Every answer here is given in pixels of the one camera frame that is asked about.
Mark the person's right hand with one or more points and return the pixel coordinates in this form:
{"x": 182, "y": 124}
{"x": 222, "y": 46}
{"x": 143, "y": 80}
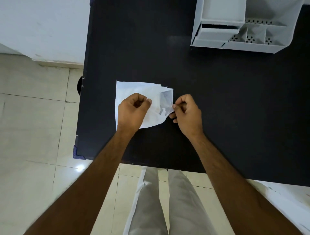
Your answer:
{"x": 190, "y": 118}

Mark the person's left hand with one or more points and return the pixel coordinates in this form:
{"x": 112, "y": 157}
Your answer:
{"x": 128, "y": 113}

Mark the person's right thumb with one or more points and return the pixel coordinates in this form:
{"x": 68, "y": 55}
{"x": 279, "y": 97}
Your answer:
{"x": 177, "y": 106}

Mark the person's left thumb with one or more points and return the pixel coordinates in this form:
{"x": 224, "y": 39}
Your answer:
{"x": 147, "y": 102}

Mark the torn white paper sheet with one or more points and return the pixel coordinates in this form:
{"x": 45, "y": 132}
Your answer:
{"x": 155, "y": 96}

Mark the person's left forearm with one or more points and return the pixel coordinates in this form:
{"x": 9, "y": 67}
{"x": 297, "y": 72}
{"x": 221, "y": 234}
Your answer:
{"x": 92, "y": 181}

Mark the person's right forearm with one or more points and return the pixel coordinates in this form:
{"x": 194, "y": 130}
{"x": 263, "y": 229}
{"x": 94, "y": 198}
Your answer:
{"x": 237, "y": 188}

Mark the black round object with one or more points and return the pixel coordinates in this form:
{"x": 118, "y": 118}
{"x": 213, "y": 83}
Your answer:
{"x": 80, "y": 86}

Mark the blue table corner guard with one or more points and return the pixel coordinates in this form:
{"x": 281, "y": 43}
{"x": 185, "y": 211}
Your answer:
{"x": 77, "y": 153}

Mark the person's grey trousers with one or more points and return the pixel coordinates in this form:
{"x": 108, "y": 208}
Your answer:
{"x": 179, "y": 205}

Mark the white plastic desk organizer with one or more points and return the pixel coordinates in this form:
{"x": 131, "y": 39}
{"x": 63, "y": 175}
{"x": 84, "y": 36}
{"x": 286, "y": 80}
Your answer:
{"x": 256, "y": 21}

